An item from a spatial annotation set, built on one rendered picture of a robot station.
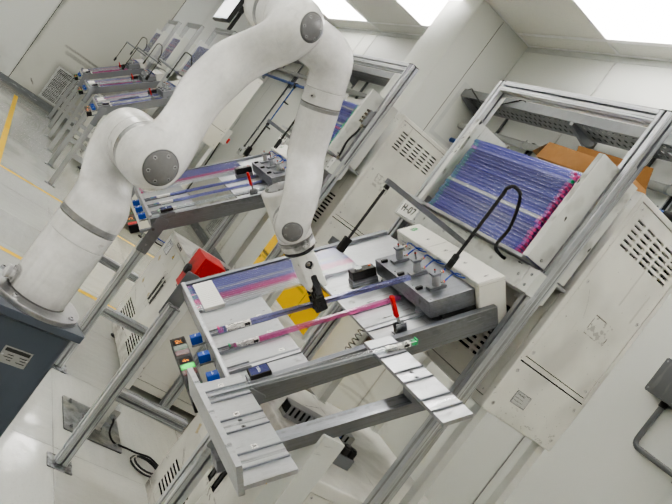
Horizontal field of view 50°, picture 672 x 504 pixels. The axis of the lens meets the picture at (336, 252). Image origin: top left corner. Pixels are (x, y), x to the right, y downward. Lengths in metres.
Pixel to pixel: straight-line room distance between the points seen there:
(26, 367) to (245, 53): 0.74
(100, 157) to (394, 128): 1.97
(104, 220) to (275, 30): 0.48
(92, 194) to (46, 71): 8.88
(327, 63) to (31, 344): 0.81
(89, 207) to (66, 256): 0.10
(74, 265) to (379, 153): 2.02
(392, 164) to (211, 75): 1.94
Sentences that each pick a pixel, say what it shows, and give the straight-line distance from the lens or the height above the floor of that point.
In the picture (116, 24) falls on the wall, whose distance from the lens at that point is 10.30.
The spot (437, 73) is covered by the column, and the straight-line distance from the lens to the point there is 5.27.
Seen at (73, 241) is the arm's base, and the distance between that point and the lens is 1.44.
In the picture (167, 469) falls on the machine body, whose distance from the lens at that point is 2.55.
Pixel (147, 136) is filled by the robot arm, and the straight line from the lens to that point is 1.37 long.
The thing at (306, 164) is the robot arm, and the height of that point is 1.24.
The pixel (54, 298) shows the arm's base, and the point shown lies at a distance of 1.48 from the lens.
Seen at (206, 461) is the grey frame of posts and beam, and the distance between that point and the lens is 1.75.
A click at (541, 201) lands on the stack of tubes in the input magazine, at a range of 1.99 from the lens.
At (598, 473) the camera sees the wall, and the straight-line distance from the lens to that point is 3.41.
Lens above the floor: 1.19
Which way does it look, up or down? 3 degrees down
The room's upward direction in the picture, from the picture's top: 37 degrees clockwise
